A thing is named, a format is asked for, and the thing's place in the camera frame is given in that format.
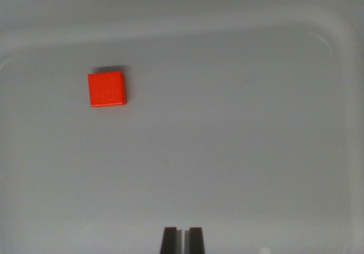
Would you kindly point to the red block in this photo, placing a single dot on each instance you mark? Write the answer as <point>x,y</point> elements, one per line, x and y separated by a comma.
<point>106,89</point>

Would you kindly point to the white plastic bin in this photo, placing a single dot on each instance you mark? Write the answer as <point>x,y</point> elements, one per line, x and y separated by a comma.
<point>216,140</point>

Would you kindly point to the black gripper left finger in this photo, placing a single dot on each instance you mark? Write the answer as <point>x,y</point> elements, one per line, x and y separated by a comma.
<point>169,241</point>

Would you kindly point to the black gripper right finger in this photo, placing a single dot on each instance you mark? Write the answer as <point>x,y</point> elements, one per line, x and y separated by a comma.
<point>196,241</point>

